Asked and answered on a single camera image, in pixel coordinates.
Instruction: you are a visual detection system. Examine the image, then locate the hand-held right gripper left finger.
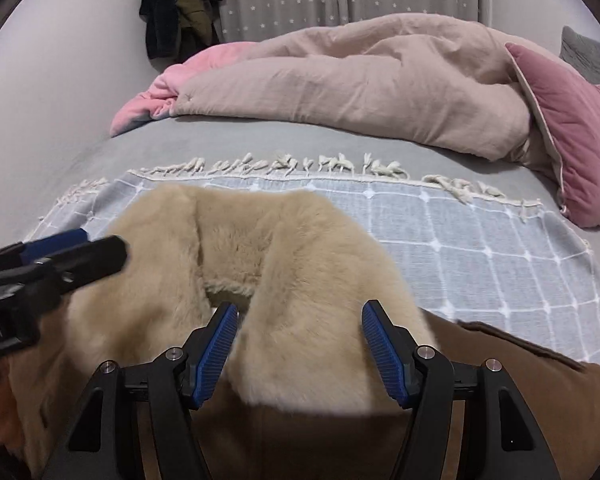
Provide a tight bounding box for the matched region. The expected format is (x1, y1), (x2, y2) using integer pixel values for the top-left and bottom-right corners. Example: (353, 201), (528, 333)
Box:
(40, 301), (239, 480)

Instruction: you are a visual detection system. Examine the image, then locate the blue checked fringed blanket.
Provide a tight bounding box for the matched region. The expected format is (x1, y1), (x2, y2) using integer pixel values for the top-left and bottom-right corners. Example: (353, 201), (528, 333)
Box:
(22, 152), (600, 362)

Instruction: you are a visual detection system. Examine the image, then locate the pink pillow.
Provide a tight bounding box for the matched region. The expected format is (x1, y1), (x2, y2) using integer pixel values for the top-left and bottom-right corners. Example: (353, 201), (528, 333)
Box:
(505, 42), (600, 229)

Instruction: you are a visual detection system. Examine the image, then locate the pink blanket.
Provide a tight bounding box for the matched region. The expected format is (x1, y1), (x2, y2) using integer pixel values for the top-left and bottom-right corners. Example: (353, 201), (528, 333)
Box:
(109, 41), (261, 137)

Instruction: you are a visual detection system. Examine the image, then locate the beige duvet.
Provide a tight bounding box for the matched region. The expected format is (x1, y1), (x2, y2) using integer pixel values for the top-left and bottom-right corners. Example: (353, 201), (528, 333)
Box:
(172, 12), (566, 168)

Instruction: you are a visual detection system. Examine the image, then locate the dark hanging garment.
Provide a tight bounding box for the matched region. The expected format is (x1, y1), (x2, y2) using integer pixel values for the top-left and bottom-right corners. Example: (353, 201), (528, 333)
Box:
(139, 0), (226, 61)

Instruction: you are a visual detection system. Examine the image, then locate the grey bed sheet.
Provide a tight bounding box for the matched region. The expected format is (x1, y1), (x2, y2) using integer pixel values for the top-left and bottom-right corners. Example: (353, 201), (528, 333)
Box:
(27, 107), (600, 281)

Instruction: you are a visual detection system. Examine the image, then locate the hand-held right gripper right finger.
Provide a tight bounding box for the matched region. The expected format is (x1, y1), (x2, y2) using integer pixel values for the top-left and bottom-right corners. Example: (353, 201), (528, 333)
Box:
(361, 300), (563, 480)

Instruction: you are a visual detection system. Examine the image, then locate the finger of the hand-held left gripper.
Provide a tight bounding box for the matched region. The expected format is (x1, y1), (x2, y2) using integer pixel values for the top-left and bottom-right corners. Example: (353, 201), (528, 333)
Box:
(0, 228), (90, 278)
(30, 234), (129, 292)

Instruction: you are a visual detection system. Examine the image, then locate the grey quilted pillow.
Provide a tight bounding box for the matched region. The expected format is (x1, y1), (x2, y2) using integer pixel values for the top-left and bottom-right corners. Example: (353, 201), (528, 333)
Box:
(559, 26), (600, 86)

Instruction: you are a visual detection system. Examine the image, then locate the olive hanging jacket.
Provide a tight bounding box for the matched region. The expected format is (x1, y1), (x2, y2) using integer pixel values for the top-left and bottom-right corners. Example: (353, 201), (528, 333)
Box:
(175, 0), (221, 47)

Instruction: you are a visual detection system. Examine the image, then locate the brown coat with fur collar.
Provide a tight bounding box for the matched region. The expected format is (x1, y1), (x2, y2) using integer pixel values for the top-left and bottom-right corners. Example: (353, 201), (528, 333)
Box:
(0, 182), (600, 480)

